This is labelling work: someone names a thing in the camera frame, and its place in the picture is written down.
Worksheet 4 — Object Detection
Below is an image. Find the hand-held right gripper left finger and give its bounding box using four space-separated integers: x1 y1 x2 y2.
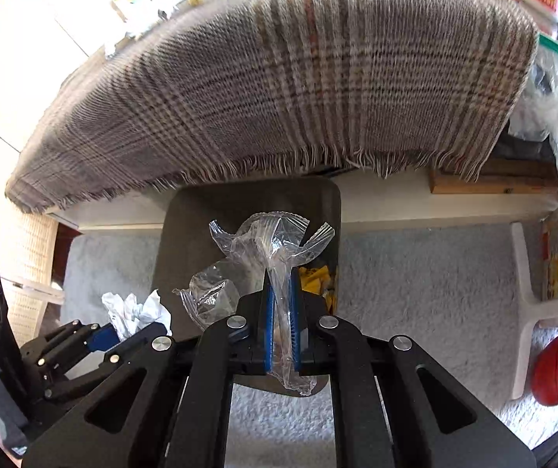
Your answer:
21 268 280 468

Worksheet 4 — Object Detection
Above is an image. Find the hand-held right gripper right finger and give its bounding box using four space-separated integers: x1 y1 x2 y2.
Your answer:
289 272 537 468

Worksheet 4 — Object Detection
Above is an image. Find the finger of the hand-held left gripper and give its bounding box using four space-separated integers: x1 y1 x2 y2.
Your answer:
20 320 121 376
40 324 175 401

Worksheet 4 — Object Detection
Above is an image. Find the white paper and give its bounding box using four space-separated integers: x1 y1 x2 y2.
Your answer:
102 290 173 342

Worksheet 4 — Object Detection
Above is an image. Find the clear crinkled plastic wrapper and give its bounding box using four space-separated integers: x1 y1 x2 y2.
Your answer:
173 258 242 332
209 211 334 397

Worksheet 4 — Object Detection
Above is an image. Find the grey trash bin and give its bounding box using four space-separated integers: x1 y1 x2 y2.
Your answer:
161 178 342 401

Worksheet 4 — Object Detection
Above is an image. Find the yellow snack wrapper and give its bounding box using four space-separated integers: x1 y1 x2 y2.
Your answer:
298 264 334 309

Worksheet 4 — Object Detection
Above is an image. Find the beige woven basket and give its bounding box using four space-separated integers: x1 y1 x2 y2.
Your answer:
4 209 66 347

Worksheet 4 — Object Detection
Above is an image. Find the grey fluffy rug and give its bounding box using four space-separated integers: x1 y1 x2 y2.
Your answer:
60 223 558 468

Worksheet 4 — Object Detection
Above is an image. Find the white low table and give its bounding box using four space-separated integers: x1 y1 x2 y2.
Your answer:
45 168 558 232

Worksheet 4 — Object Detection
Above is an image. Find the white plastic stand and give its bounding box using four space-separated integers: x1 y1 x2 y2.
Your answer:
509 222 558 401

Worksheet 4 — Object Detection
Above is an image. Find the grey plaid fringed blanket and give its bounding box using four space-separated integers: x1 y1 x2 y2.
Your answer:
5 0 540 214

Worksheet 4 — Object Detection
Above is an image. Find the wooden board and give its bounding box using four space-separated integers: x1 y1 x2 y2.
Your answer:
429 158 558 196

